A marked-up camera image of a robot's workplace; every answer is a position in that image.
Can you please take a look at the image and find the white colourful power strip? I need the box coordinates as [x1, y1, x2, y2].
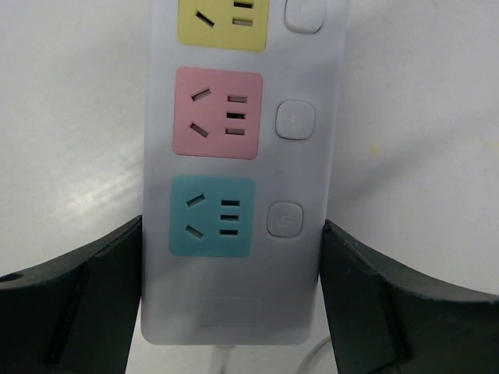
[141, 1, 349, 345]

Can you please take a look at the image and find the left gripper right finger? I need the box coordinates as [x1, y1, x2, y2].
[319, 222, 498, 373]

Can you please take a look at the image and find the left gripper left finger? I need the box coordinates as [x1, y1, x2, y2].
[1, 217, 142, 373]

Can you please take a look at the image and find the white power strip cord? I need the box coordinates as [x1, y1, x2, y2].
[212, 337, 336, 374]

